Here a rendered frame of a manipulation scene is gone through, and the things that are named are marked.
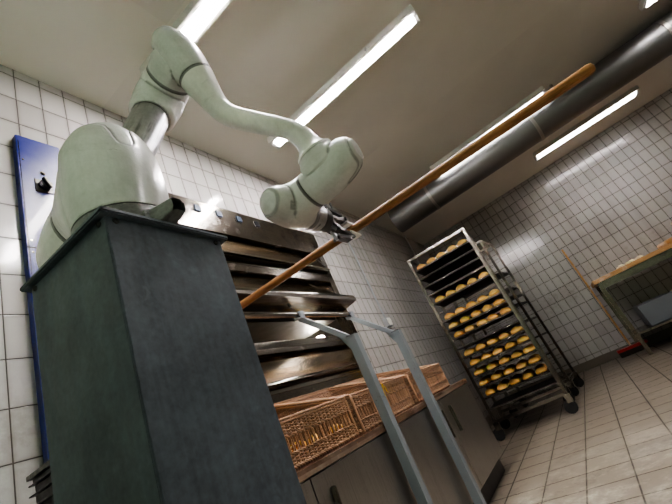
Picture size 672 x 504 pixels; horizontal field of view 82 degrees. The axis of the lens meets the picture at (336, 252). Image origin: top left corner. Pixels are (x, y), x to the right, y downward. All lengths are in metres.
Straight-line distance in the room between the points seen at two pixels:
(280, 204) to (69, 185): 0.44
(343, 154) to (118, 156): 0.48
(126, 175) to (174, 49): 0.63
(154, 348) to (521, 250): 5.89
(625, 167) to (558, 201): 0.86
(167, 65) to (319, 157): 0.53
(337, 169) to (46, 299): 0.62
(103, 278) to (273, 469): 0.33
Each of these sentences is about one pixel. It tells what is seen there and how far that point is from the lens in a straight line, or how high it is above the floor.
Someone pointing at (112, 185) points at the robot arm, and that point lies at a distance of 0.70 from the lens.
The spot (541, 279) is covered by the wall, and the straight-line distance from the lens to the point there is 6.12.
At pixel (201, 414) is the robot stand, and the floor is 0.72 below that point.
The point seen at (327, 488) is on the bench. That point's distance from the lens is 1.34.
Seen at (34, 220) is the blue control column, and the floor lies 1.72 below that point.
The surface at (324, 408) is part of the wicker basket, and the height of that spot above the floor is 0.71.
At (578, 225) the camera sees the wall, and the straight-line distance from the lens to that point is 6.20.
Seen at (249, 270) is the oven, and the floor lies 1.64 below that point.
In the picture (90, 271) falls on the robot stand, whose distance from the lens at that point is 0.59.
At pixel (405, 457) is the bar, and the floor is 0.44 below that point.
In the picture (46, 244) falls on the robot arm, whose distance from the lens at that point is 0.89.
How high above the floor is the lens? 0.64
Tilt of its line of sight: 22 degrees up
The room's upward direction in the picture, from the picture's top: 25 degrees counter-clockwise
